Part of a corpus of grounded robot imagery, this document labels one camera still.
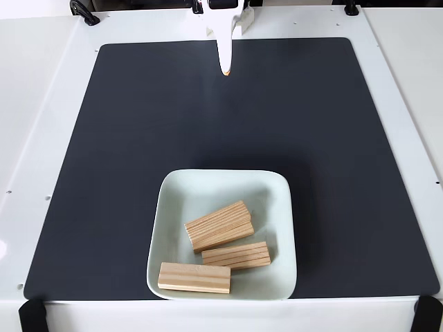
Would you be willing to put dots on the black table clamp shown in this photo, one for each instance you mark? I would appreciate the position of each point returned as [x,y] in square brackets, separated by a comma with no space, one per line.
[197,6]
[351,8]
[84,12]

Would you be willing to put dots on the pale green square plate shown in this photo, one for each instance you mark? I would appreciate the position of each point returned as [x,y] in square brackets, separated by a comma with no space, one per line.
[207,193]

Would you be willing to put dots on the black corner bracket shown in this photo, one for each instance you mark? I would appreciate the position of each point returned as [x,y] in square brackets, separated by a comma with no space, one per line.
[33,314]
[429,313]

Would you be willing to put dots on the black rubber mat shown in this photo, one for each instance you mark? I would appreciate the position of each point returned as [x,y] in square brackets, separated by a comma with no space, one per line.
[86,224]

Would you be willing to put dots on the wooden block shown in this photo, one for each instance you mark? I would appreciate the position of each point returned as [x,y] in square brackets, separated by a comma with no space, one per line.
[239,235]
[214,223]
[194,278]
[242,256]

